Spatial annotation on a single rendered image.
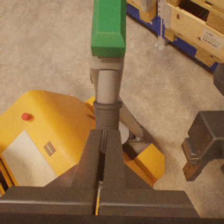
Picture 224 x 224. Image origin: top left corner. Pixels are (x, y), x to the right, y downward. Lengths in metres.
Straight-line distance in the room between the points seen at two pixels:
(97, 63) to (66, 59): 1.97
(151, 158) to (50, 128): 0.71
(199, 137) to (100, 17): 0.19
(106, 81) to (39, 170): 0.69
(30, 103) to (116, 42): 0.81
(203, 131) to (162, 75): 1.52
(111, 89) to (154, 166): 1.03
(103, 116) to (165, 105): 1.43
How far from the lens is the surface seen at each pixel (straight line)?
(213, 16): 1.19
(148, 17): 1.70
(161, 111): 1.61
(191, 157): 0.27
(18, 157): 0.93
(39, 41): 2.59
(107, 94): 0.21
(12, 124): 0.99
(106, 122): 0.22
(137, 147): 1.28
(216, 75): 0.29
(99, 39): 0.19
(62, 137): 0.81
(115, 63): 0.21
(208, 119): 0.25
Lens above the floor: 1.56
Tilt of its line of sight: 69 degrees down
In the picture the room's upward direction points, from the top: 46 degrees counter-clockwise
